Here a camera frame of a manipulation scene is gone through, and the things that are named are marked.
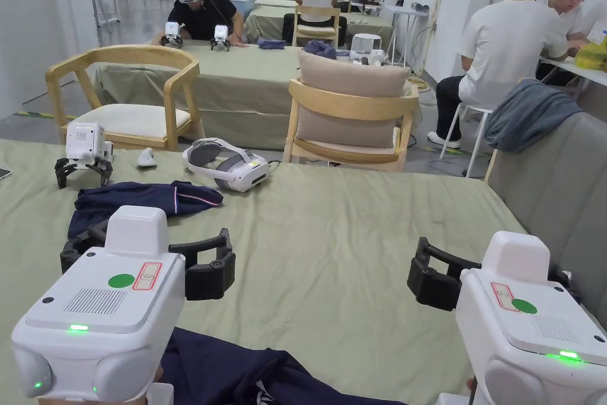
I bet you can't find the round white stool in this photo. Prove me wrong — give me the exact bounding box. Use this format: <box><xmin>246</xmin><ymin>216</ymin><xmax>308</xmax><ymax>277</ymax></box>
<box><xmin>353</xmin><ymin>33</ymin><xmax>378</xmax><ymax>58</ymax></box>

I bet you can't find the dark blue garment with stripe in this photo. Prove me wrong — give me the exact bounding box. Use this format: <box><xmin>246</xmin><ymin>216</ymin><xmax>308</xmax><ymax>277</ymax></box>
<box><xmin>68</xmin><ymin>180</ymin><xmax>224</xmax><ymax>241</ymax></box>

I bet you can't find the dark blue shirt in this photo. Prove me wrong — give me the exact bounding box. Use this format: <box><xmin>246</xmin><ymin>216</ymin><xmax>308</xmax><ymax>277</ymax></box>
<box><xmin>155</xmin><ymin>326</ymin><xmax>395</xmax><ymax>405</ymax></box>

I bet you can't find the yellow bag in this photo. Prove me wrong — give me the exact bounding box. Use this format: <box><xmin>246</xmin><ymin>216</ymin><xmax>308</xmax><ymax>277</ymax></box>
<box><xmin>574</xmin><ymin>39</ymin><xmax>607</xmax><ymax>71</ymax></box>

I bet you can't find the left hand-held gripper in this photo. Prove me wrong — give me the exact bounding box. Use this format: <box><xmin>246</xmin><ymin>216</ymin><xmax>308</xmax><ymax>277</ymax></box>
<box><xmin>10</xmin><ymin>205</ymin><xmax>237</xmax><ymax>405</ymax></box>

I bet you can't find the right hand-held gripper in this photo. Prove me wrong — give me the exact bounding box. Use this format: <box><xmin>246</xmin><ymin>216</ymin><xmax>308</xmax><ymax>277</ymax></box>
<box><xmin>407</xmin><ymin>231</ymin><xmax>607</xmax><ymax>405</ymax></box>

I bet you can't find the beige cushion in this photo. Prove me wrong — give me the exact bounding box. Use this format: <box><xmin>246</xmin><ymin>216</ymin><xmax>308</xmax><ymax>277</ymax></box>
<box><xmin>294</xmin><ymin>49</ymin><xmax>413</xmax><ymax>146</ymax></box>

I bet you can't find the grey-blue blanket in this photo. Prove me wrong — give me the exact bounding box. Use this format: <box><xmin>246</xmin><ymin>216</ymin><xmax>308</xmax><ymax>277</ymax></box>
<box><xmin>483</xmin><ymin>78</ymin><xmax>586</xmax><ymax>154</ymax></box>

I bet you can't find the spare hand-held gripper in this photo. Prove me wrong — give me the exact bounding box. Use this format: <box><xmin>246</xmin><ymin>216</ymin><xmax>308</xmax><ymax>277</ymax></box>
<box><xmin>54</xmin><ymin>121</ymin><xmax>115</xmax><ymax>189</ymax></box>

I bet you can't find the white headset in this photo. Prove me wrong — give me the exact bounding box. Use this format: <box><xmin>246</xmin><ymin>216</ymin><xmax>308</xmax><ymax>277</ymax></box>
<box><xmin>182</xmin><ymin>137</ymin><xmax>271</xmax><ymax>194</ymax></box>

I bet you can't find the wooden armchair with white seat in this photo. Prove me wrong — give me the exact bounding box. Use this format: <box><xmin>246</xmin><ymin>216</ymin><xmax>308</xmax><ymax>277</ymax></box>
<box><xmin>44</xmin><ymin>44</ymin><xmax>206</xmax><ymax>152</ymax></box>

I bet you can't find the wooden chair with beige seat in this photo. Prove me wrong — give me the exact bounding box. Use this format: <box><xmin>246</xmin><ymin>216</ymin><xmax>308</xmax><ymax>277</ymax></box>
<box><xmin>282</xmin><ymin>77</ymin><xmax>420</xmax><ymax>172</ymax></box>

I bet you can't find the white side table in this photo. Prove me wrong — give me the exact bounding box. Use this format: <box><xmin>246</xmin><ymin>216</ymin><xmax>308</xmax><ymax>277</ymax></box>
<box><xmin>381</xmin><ymin>4</ymin><xmax>432</xmax><ymax>68</ymax></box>

